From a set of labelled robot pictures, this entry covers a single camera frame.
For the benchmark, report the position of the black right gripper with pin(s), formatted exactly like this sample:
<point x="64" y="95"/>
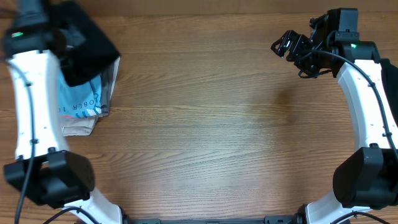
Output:
<point x="299" y="41"/>

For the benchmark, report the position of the black t-shirt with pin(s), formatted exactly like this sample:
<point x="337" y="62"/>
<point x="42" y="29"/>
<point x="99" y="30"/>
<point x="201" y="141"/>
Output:
<point x="95" y="55"/>

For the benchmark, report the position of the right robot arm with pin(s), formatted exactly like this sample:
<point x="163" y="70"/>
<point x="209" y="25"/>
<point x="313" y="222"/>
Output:
<point x="367" y="180"/>

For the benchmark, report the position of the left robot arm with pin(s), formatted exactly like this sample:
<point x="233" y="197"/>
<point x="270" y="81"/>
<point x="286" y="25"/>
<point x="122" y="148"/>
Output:
<point x="45" y="170"/>

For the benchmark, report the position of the black clothes pile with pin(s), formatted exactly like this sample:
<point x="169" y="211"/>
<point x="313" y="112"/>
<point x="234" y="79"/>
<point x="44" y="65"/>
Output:
<point x="390" y="84"/>

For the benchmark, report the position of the grey folded garment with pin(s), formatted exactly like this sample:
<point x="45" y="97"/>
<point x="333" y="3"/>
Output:
<point x="106" y="84"/>

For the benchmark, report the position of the light blue folded shirt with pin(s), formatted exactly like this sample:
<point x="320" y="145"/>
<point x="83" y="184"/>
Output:
<point x="82" y="101"/>

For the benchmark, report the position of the beige folded garment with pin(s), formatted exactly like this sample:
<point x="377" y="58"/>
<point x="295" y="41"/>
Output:
<point x="85" y="126"/>

